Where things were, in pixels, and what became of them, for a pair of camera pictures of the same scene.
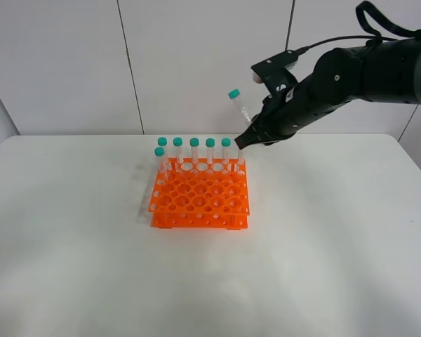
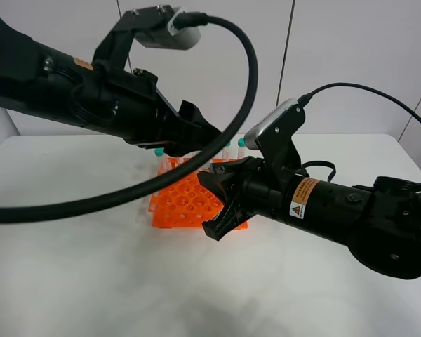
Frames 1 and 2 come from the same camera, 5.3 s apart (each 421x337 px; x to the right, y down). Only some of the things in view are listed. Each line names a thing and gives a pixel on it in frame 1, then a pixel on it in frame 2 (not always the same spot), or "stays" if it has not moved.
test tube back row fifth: (225, 142) stays
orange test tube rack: (201, 192) stays
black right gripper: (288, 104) to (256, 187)
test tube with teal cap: (234, 95) to (241, 144)
